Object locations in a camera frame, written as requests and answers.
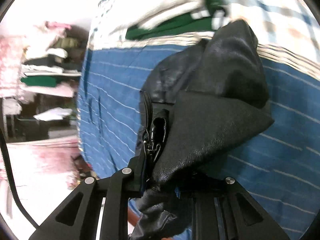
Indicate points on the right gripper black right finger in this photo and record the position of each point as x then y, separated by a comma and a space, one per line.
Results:
223, 209

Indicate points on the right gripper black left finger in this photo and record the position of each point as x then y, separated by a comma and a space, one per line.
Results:
96, 208

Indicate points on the black leather jacket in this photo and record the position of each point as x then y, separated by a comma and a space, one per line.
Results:
197, 105

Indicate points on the pink fabric cover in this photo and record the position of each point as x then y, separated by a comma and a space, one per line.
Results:
44, 163

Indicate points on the blue striped bed cover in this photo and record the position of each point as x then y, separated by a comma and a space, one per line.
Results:
279, 167

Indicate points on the white cloth on shelf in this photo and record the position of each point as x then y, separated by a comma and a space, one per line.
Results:
54, 114

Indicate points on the green folded garment white stripes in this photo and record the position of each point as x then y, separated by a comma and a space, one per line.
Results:
209, 18

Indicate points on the plaid checked bed sheet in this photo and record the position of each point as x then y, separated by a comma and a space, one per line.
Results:
287, 32

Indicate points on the white fluffy folded garment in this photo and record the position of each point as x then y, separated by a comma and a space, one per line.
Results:
148, 13

